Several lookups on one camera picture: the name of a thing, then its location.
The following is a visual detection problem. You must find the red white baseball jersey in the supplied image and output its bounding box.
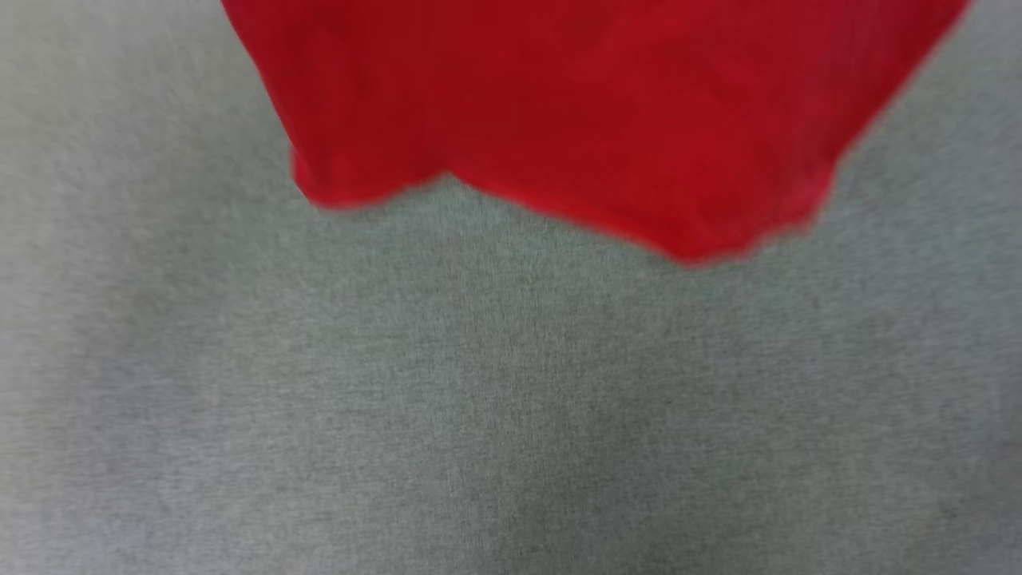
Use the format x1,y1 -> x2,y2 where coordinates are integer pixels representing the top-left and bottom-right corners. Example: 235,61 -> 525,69
220,0 -> 971,264

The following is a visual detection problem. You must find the grey fabric sofa cushion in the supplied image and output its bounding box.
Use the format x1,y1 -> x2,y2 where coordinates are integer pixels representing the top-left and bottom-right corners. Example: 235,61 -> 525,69
0,0 -> 1022,575

